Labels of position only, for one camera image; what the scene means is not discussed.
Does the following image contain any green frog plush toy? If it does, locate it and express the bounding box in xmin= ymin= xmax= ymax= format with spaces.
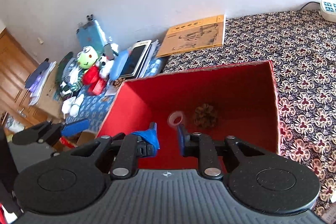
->
xmin=77 ymin=46 xmax=98 ymax=69

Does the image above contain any blue eyeglass case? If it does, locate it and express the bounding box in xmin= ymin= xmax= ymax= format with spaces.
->
xmin=109 ymin=50 xmax=130 ymax=81

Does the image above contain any striped plush doll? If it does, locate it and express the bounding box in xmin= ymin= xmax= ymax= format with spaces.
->
xmin=55 ymin=52 xmax=84 ymax=117

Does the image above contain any brown pine cone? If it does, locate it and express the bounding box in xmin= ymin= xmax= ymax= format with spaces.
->
xmin=193 ymin=103 xmax=218 ymax=128

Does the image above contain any red fabric storage box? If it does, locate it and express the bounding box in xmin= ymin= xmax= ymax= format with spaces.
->
xmin=98 ymin=61 xmax=280 ymax=169

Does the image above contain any clear tape roll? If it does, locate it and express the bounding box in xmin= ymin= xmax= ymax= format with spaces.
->
xmin=167 ymin=111 xmax=186 ymax=128

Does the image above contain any yellow illustrated book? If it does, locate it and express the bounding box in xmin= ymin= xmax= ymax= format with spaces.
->
xmin=157 ymin=15 xmax=226 ymax=57

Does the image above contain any white power strip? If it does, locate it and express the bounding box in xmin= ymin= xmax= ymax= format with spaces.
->
xmin=319 ymin=1 xmax=336 ymax=23

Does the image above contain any wooden door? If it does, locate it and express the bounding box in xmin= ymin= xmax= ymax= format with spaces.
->
xmin=1 ymin=30 xmax=48 ymax=127

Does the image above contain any white panda plush toy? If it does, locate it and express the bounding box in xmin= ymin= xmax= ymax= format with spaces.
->
xmin=95 ymin=54 xmax=114 ymax=79

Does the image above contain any cardboard box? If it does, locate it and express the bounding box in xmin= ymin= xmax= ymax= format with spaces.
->
xmin=29 ymin=62 xmax=63 ymax=119

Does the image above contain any blue patterned cloth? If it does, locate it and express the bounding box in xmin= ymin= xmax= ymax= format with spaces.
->
xmin=66 ymin=57 xmax=168 ymax=134

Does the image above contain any blue tin box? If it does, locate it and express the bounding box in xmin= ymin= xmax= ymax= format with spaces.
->
xmin=76 ymin=14 xmax=107 ymax=55

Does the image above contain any floral patterned tablecloth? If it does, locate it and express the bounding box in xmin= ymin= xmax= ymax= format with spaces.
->
xmin=164 ymin=10 xmax=335 ymax=217

